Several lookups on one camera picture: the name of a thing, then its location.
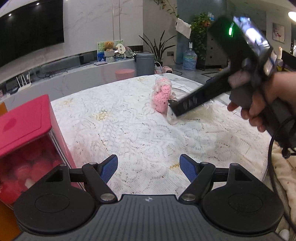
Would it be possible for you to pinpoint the hanging vine plant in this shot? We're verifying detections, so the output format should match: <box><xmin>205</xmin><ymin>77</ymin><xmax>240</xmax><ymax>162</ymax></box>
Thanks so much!
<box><xmin>154</xmin><ymin>0</ymin><xmax>180</xmax><ymax>18</ymax></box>

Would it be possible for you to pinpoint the red transparent plastic box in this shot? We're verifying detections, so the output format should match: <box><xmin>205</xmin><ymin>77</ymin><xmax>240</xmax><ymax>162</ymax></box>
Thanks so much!
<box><xmin>0</xmin><ymin>95</ymin><xmax>79</xmax><ymax>206</ymax></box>

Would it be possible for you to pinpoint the white hanging paper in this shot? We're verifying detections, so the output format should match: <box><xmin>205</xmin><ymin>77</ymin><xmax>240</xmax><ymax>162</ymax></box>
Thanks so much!
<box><xmin>175</xmin><ymin>18</ymin><xmax>191</xmax><ymax>39</ymax></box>

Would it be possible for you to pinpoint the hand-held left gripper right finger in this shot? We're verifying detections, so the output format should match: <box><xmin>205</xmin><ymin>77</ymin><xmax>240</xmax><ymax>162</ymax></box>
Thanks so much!
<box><xmin>179</xmin><ymin>154</ymin><xmax>255</xmax><ymax>202</ymax></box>

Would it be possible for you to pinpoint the person's right hand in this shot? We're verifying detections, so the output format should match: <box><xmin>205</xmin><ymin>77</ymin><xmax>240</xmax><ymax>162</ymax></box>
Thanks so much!
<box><xmin>227</xmin><ymin>71</ymin><xmax>282</xmax><ymax>133</ymax></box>

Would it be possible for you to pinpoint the bushy green potted plant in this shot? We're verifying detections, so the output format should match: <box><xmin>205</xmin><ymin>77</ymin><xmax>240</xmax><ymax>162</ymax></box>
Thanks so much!
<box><xmin>190</xmin><ymin>13</ymin><xmax>212</xmax><ymax>61</ymax></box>

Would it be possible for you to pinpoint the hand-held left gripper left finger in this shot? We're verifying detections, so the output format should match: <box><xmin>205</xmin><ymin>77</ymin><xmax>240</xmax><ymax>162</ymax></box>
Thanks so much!
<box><xmin>43</xmin><ymin>155</ymin><xmax>118</xmax><ymax>203</ymax></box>

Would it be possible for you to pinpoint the black wall television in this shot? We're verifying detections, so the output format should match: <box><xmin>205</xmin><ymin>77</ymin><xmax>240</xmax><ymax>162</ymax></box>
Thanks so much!
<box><xmin>0</xmin><ymin>0</ymin><xmax>65</xmax><ymax>68</ymax></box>

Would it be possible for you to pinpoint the cream printed blanket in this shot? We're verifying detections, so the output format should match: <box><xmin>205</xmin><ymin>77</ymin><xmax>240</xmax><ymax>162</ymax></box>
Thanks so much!
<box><xmin>270</xmin><ymin>139</ymin><xmax>296</xmax><ymax>241</ymax></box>

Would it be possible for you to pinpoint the white round fan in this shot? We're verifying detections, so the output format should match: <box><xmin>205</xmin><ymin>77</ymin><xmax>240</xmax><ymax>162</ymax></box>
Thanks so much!
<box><xmin>116</xmin><ymin>43</ymin><xmax>127</xmax><ymax>56</ymax></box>

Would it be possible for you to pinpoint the white router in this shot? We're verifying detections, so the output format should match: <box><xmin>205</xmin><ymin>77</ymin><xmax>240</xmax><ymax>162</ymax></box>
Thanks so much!
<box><xmin>16</xmin><ymin>71</ymin><xmax>32</xmax><ymax>90</ymax></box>

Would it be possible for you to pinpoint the brown teddy bear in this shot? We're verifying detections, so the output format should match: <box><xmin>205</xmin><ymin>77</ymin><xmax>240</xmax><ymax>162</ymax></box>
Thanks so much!
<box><xmin>103</xmin><ymin>41</ymin><xmax>118</xmax><ymax>52</ymax></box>

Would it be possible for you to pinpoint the pile of red pom-poms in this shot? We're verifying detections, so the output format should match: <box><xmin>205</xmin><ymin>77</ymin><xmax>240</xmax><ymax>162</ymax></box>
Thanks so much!
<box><xmin>0</xmin><ymin>144</ymin><xmax>63</xmax><ymax>202</ymax></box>

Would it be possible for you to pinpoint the white marble television console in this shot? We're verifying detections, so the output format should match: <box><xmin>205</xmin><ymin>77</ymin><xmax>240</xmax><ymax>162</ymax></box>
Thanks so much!
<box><xmin>0</xmin><ymin>59</ymin><xmax>139</xmax><ymax>107</ymax></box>

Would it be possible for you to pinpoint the grey trash can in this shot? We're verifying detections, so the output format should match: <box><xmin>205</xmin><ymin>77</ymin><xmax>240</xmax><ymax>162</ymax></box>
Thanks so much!
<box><xmin>135</xmin><ymin>52</ymin><xmax>155</xmax><ymax>77</ymax></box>

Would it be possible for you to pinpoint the flower wall picture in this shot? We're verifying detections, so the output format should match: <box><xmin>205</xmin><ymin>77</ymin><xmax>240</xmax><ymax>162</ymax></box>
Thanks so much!
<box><xmin>272</xmin><ymin>22</ymin><xmax>285</xmax><ymax>43</ymax></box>

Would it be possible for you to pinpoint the pink waste bin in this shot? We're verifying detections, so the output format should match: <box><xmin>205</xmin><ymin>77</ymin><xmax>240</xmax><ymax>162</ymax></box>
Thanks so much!
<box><xmin>115</xmin><ymin>69</ymin><xmax>135</xmax><ymax>82</ymax></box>

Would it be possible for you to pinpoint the dark drawer cabinet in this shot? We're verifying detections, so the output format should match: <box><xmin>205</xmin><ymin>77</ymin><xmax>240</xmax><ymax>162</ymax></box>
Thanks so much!
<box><xmin>203</xmin><ymin>35</ymin><xmax>232</xmax><ymax>70</ymax></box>

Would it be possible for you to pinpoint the blue water bottle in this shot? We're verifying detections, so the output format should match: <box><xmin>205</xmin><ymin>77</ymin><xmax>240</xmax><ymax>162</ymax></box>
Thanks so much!
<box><xmin>183</xmin><ymin>42</ymin><xmax>198</xmax><ymax>71</ymax></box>

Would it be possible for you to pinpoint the long-leaf potted plant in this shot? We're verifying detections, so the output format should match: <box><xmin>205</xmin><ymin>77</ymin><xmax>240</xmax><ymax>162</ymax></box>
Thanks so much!
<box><xmin>139</xmin><ymin>30</ymin><xmax>177</xmax><ymax>68</ymax></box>

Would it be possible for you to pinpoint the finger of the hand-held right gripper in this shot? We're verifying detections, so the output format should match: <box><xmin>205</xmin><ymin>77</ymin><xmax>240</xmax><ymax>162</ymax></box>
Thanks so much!
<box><xmin>168</xmin><ymin>66</ymin><xmax>232</xmax><ymax>118</ymax></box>

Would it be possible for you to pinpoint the black cable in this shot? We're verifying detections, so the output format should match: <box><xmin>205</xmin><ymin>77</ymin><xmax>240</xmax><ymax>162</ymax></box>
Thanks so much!
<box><xmin>268</xmin><ymin>116</ymin><xmax>296</xmax><ymax>237</ymax></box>

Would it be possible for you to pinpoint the pink crochet doll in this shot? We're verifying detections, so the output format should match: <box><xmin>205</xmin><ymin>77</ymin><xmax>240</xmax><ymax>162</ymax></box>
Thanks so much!
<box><xmin>151</xmin><ymin>77</ymin><xmax>173</xmax><ymax>114</ymax></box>

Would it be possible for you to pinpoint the person's right forearm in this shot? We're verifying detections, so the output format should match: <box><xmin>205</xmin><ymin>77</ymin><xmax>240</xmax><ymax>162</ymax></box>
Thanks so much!
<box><xmin>276</xmin><ymin>71</ymin><xmax>296</xmax><ymax>105</ymax></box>

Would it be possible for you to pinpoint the clear plastic bag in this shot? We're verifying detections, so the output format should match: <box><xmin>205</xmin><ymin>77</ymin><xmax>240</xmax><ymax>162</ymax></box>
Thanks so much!
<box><xmin>165</xmin><ymin>81</ymin><xmax>232</xmax><ymax>124</ymax></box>

